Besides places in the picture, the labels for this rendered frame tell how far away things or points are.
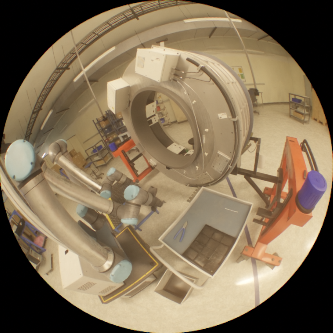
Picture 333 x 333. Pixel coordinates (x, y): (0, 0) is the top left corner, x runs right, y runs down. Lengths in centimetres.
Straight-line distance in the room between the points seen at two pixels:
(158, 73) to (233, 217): 100
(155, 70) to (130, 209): 77
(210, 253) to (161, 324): 117
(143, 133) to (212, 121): 91
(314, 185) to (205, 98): 67
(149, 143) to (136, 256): 131
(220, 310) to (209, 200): 121
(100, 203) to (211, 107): 80
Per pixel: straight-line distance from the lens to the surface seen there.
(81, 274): 101
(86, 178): 93
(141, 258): 129
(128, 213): 61
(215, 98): 67
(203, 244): 75
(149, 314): 167
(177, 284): 146
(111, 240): 103
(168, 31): 430
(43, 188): 42
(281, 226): 91
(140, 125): 139
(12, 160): 41
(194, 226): 83
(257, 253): 123
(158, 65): 70
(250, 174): 114
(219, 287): 143
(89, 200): 61
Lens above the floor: 141
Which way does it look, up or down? 32 degrees down
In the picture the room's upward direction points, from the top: 24 degrees counter-clockwise
